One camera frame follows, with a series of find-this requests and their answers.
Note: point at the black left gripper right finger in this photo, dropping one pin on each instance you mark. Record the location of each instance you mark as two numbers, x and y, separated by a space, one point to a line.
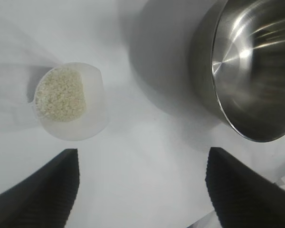
242 199

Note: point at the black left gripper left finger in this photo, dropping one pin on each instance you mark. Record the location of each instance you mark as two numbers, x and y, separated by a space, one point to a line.
42 199

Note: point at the white uncooked rice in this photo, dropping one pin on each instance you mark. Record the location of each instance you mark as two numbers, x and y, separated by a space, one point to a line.
61 95

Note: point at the translucent plastic measuring cup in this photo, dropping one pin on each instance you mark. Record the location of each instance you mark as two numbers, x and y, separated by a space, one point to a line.
95 99

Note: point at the stainless steel mixing bowl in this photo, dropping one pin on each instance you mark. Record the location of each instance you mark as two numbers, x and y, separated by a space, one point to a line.
256 71

